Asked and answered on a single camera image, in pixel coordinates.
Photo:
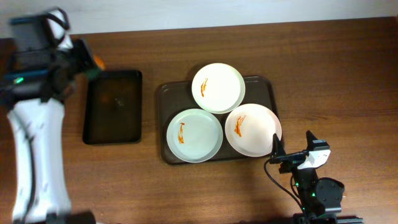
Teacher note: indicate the black water tray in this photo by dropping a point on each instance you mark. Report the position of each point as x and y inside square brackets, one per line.
[113, 112]

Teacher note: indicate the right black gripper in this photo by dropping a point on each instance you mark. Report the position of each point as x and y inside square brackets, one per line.
[292, 157]

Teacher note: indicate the brown serving tray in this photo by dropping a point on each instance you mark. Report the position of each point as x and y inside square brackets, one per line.
[176, 97]

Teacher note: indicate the orange and green sponge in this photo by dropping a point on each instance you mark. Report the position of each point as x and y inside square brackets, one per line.
[99, 62]

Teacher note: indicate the white plate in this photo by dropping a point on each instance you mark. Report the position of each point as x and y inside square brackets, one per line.
[250, 129]
[218, 88]
[194, 135]

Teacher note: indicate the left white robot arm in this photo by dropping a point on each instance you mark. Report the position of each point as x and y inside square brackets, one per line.
[39, 78]

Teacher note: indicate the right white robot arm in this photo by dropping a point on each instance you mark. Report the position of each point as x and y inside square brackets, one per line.
[316, 197]

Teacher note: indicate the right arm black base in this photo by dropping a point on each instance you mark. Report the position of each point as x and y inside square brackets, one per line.
[329, 219]

